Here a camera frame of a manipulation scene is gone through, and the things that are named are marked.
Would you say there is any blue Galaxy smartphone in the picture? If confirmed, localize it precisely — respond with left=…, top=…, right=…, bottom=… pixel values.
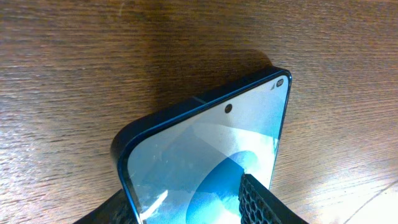
left=111, top=67, right=292, bottom=223

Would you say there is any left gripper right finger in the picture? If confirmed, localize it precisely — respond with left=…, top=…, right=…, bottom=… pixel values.
left=238, top=174, right=308, bottom=224

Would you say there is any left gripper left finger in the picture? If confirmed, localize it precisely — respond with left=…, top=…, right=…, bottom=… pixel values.
left=74, top=189, right=137, bottom=224

